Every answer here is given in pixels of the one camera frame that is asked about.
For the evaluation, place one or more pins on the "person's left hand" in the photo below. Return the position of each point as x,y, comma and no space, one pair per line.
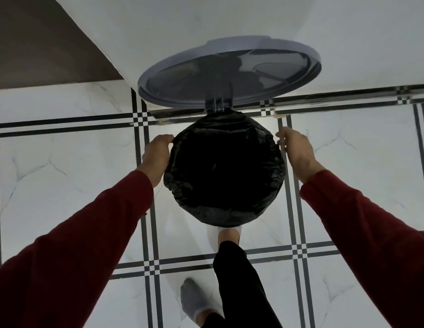
154,160

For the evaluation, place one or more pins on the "person's right hand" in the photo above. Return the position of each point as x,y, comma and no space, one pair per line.
300,155

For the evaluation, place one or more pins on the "person's right fingers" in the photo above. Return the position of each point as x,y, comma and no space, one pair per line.
282,135

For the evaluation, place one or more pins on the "person's left fingers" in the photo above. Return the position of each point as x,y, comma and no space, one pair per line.
165,138

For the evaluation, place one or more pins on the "black plastic trash bag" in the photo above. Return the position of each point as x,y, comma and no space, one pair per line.
225,167

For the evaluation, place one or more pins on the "person's right forearm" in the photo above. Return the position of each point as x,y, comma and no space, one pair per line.
369,242

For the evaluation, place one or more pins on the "person's left forearm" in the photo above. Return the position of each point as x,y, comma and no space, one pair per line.
75,256

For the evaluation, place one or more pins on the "grey round bin lid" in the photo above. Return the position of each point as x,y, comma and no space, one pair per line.
229,73

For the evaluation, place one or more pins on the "person's right foot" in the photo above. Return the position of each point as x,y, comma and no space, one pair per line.
229,236

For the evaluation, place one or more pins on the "person's right leg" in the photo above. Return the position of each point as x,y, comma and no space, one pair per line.
242,286

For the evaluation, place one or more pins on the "person's leg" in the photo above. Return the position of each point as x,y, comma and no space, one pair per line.
212,319
242,286

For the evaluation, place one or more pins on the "person's left foot grey sock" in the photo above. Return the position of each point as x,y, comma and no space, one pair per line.
193,298

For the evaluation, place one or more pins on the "person's left leg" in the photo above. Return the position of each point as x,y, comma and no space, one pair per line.
212,319

